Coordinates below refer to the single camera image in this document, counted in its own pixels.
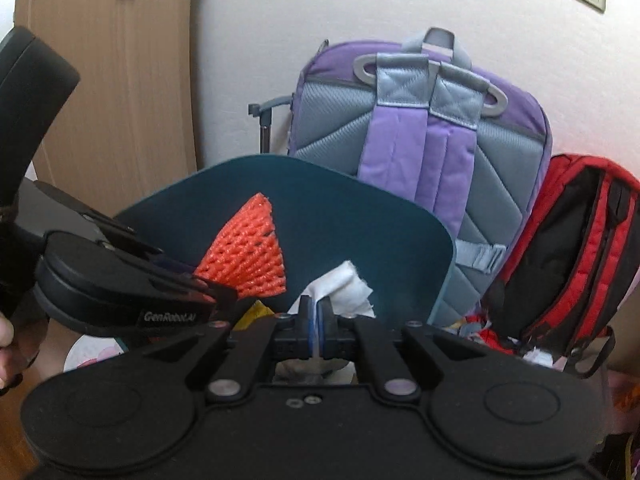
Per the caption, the purple grey backpack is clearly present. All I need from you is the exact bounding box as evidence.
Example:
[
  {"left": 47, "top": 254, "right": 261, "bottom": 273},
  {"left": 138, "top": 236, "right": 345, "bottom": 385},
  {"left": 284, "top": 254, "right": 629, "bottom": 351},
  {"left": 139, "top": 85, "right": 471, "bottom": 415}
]
[{"left": 287, "top": 27, "right": 553, "bottom": 328}]

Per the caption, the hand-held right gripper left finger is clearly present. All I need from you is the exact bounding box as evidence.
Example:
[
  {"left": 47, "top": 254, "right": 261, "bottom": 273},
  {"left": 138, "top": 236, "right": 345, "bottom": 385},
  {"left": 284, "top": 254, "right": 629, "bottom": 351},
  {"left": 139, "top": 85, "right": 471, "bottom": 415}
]
[{"left": 120, "top": 300, "right": 315, "bottom": 403}]

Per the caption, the red black backpack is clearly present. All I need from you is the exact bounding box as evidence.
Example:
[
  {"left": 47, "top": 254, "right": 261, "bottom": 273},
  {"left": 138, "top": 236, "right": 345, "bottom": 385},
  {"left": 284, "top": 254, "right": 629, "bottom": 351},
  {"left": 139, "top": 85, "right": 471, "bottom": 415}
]
[{"left": 482, "top": 154, "right": 640, "bottom": 378}]

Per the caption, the small yellow box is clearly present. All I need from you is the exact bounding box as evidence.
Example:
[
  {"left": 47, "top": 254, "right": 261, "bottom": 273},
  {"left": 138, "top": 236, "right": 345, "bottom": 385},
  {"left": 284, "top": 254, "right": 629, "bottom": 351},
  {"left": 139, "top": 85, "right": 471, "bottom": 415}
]
[{"left": 235, "top": 300, "right": 276, "bottom": 331}]

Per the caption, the person's left hand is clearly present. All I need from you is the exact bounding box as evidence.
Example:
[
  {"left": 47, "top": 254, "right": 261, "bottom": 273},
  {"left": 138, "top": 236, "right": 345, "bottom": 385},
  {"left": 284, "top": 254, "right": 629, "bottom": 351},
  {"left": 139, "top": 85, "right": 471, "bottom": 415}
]
[{"left": 0, "top": 317, "right": 26, "bottom": 393}]

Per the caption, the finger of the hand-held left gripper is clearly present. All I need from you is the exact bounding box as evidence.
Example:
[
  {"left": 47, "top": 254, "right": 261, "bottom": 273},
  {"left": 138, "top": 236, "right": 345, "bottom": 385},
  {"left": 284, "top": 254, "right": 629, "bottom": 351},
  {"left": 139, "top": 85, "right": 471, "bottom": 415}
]
[
  {"left": 145, "top": 259, "right": 240, "bottom": 307},
  {"left": 95, "top": 212, "right": 201, "bottom": 278}
]

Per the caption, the pig print round stool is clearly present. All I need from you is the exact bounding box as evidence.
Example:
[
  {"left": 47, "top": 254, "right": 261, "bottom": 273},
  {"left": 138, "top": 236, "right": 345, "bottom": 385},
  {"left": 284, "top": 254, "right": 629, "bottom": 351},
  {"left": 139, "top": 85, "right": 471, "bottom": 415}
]
[{"left": 64, "top": 335, "right": 126, "bottom": 373}]

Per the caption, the beige wooden door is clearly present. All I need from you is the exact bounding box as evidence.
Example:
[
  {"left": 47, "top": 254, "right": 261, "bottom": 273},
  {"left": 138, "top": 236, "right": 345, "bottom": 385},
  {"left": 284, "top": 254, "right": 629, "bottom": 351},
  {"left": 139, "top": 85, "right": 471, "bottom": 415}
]
[{"left": 15, "top": 0, "right": 198, "bottom": 196}]

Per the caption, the teal plastic bin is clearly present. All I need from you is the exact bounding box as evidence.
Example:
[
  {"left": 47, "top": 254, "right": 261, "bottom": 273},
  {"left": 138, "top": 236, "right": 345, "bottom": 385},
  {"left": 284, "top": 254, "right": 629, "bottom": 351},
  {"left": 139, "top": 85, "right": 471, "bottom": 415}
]
[{"left": 112, "top": 155, "right": 455, "bottom": 331}]

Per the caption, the pale tissue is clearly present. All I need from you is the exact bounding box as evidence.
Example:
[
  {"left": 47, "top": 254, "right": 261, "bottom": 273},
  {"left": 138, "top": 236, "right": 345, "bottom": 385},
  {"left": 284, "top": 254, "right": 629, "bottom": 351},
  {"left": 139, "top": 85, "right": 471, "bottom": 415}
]
[{"left": 289, "top": 260, "right": 376, "bottom": 361}]

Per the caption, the orange mesh net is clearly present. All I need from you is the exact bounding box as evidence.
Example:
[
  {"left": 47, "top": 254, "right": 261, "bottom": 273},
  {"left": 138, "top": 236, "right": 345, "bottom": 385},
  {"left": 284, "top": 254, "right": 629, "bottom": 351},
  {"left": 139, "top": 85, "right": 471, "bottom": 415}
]
[{"left": 194, "top": 192, "right": 288, "bottom": 298}]

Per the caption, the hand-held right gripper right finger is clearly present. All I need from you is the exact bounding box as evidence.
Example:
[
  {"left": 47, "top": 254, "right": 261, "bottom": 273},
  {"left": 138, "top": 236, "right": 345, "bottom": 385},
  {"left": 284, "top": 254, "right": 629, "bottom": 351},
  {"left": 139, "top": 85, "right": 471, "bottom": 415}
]
[{"left": 316, "top": 297, "right": 506, "bottom": 403}]

